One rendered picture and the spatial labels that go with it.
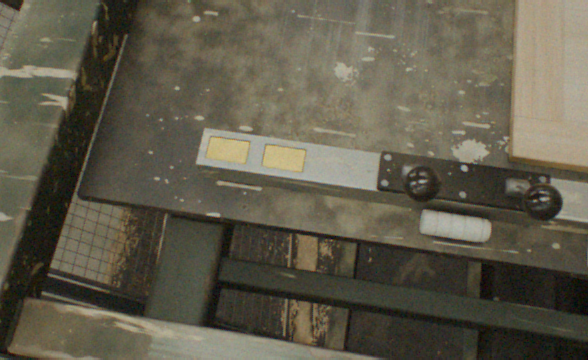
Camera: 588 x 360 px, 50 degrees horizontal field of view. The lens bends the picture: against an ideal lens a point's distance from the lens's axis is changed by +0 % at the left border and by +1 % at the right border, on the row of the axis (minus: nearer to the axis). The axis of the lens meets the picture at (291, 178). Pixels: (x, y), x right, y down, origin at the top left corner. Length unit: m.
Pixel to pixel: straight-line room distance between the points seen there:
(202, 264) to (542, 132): 0.46
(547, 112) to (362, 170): 0.26
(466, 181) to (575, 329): 0.23
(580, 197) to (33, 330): 0.64
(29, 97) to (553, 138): 0.64
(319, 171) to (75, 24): 0.35
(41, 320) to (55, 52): 0.32
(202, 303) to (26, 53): 0.37
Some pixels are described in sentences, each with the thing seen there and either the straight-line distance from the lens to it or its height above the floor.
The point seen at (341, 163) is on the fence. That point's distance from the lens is 0.77.
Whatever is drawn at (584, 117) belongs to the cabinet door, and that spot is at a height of 1.26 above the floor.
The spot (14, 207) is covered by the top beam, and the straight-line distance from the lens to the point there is 0.75.
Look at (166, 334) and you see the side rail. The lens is 0.71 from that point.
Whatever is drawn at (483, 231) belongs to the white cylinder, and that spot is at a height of 1.36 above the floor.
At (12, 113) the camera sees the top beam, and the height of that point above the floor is 1.84.
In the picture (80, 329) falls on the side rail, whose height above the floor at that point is 1.70.
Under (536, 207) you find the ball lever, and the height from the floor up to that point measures 1.42.
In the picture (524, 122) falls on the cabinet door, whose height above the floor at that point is 1.32.
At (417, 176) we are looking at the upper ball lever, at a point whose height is 1.52.
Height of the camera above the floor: 1.95
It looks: 32 degrees down
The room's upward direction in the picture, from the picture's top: 65 degrees counter-clockwise
